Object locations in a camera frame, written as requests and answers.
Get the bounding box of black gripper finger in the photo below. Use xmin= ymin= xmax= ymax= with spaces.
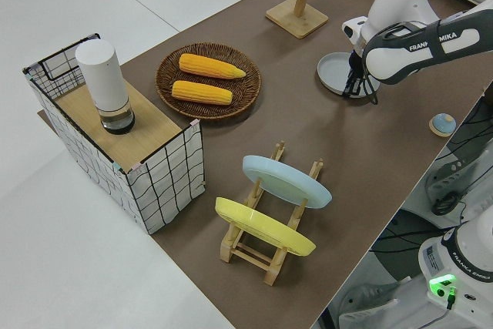
xmin=340 ymin=69 xmax=358 ymax=100
xmin=352 ymin=72 xmax=370 ymax=99

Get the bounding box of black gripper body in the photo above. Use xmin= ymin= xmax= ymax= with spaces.
xmin=347 ymin=49 xmax=371 ymax=76

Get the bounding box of gray plate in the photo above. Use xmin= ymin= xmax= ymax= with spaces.
xmin=316 ymin=52 xmax=383 ymax=99

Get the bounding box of light blue plate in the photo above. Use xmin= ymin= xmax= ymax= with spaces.
xmin=242 ymin=154 xmax=334 ymax=210

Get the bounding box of yellow plate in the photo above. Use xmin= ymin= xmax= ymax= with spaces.
xmin=214 ymin=196 xmax=318 ymax=258

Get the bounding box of wooden plate rack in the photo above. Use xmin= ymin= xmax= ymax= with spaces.
xmin=218 ymin=139 xmax=325 ymax=287

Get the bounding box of brown table mat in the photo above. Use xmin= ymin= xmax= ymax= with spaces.
xmin=36 ymin=0 xmax=493 ymax=329

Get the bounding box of blue bell on wooden base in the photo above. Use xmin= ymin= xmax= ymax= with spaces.
xmin=428 ymin=112 xmax=458 ymax=138

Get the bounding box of pointed yellow corn cob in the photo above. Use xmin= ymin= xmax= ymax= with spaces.
xmin=179 ymin=52 xmax=248 ymax=81

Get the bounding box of blunt yellow corn cob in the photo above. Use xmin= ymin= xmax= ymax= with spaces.
xmin=170 ymin=79 xmax=234 ymax=107

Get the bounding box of brown wicker basket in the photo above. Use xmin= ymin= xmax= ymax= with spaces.
xmin=154 ymin=42 xmax=263 ymax=122

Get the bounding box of wooden shelf board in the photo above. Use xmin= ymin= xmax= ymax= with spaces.
xmin=53 ymin=82 xmax=183 ymax=173

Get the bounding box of white cylinder bottle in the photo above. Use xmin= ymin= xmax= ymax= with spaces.
xmin=74 ymin=38 xmax=137 ymax=136

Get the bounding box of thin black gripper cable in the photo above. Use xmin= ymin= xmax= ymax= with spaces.
xmin=360 ymin=73 xmax=381 ymax=106

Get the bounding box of black cable bundle under table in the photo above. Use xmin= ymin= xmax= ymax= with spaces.
xmin=430 ymin=189 xmax=470 ymax=217

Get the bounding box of black wire basket white liner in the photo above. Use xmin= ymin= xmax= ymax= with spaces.
xmin=22 ymin=32 xmax=206 ymax=236

